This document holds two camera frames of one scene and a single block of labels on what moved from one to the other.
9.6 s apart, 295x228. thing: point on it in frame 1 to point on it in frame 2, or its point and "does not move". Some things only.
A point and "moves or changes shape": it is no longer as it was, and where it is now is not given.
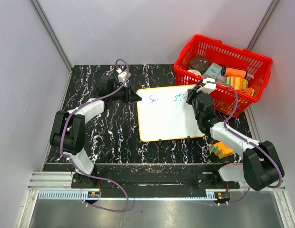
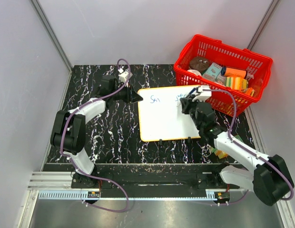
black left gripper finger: x=135 y=98 does not move
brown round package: x=198 y=63 does not move
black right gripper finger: x=191 y=91 to x=184 y=100
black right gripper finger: x=191 y=99 to x=185 y=107
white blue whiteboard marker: x=199 y=83 moves or changes shape
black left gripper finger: x=132 y=93 does not move
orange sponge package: x=221 y=150 does not move
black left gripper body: x=122 y=95 does not move
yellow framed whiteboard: x=164 y=114 does not move
